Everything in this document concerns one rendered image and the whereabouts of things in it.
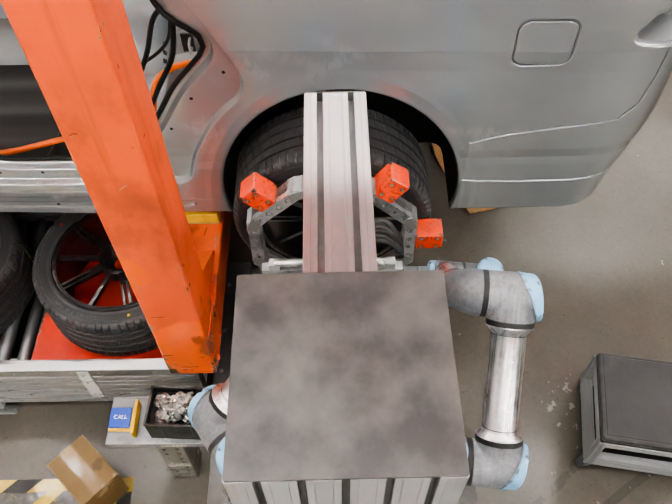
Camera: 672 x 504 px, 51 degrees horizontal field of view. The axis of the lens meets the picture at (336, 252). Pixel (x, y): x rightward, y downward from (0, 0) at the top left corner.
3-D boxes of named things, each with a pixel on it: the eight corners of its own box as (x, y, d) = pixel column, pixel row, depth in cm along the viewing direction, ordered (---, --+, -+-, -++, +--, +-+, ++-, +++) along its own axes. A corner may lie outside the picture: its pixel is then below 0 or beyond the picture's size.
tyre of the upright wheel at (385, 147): (465, 156, 246) (307, 68, 214) (473, 209, 232) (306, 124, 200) (349, 247, 289) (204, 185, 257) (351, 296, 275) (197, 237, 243)
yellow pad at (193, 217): (223, 194, 268) (221, 186, 264) (220, 223, 260) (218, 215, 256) (186, 195, 268) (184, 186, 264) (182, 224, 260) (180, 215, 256)
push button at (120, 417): (133, 409, 242) (132, 407, 240) (130, 429, 238) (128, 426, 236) (113, 409, 242) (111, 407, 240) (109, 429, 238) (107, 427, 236)
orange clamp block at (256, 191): (277, 183, 220) (254, 170, 215) (276, 203, 215) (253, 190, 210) (263, 194, 224) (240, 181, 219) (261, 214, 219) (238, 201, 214)
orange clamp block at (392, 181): (390, 185, 221) (408, 169, 215) (391, 205, 216) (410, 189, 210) (372, 177, 217) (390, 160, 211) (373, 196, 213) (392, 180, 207)
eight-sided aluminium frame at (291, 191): (408, 272, 259) (421, 172, 214) (409, 287, 255) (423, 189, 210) (258, 274, 259) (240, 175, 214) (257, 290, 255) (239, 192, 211)
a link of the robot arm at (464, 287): (434, 315, 170) (425, 289, 218) (481, 319, 169) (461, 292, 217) (439, 267, 169) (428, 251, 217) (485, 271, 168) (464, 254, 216)
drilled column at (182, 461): (201, 451, 280) (181, 409, 246) (199, 476, 274) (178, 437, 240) (176, 451, 280) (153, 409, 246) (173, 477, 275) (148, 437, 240)
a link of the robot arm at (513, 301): (460, 475, 184) (479, 265, 180) (518, 481, 183) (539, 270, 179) (465, 494, 172) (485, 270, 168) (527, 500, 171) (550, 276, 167)
